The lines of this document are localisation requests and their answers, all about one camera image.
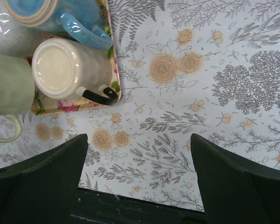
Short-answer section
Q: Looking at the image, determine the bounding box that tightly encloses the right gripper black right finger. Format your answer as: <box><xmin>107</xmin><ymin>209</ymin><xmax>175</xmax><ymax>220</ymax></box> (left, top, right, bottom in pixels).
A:
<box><xmin>190</xmin><ymin>134</ymin><xmax>280</xmax><ymax>224</ymax></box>

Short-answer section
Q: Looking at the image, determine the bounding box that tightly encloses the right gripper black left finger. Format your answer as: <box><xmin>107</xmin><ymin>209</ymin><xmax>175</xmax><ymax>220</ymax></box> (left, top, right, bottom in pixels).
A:
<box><xmin>0</xmin><ymin>134</ymin><xmax>88</xmax><ymax>224</ymax></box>

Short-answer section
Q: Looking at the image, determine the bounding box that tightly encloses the light green ceramic mug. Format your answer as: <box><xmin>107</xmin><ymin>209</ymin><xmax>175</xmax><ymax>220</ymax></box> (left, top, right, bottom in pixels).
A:
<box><xmin>0</xmin><ymin>55</ymin><xmax>35</xmax><ymax>143</ymax></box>

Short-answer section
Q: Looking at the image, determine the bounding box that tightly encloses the cream mug with black handle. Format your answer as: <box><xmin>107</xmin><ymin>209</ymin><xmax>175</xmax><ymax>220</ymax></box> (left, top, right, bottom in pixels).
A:
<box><xmin>32</xmin><ymin>38</ymin><xmax>118</xmax><ymax>105</ymax></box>

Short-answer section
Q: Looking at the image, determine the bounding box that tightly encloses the white grey mug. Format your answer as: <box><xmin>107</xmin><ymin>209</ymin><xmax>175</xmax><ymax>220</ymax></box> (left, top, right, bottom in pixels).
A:
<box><xmin>0</xmin><ymin>0</ymin><xmax>50</xmax><ymax>57</ymax></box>

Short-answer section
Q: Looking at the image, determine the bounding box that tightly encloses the blue glazed mug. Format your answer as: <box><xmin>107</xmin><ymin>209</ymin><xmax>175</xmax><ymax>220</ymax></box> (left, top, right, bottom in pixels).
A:
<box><xmin>4</xmin><ymin>0</ymin><xmax>113</xmax><ymax>51</ymax></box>

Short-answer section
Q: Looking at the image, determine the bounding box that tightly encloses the floral serving tray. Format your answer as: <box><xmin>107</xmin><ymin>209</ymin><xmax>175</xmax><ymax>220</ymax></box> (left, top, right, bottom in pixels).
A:
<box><xmin>25</xmin><ymin>0</ymin><xmax>122</xmax><ymax>116</ymax></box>

